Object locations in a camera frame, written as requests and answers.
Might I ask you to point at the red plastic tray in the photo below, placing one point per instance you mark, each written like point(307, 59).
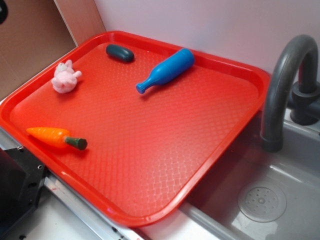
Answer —
point(145, 152)

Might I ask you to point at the grey plastic sink basin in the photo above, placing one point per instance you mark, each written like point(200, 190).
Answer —
point(250, 194)

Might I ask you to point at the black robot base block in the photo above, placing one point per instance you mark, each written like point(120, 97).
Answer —
point(21, 179)

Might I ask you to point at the brown cardboard box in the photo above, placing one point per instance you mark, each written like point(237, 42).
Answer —
point(36, 33)

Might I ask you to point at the grey toy faucet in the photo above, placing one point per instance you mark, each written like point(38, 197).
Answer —
point(294, 85)

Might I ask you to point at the blue plastic toy bottle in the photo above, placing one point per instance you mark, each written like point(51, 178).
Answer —
point(168, 70)

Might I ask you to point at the orange toy carrot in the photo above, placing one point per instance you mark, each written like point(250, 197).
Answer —
point(57, 137)

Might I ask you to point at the pink plush bunny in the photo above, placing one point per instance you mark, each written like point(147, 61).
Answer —
point(65, 78)

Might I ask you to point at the dark green oval toy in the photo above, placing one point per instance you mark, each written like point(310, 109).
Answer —
point(120, 53)

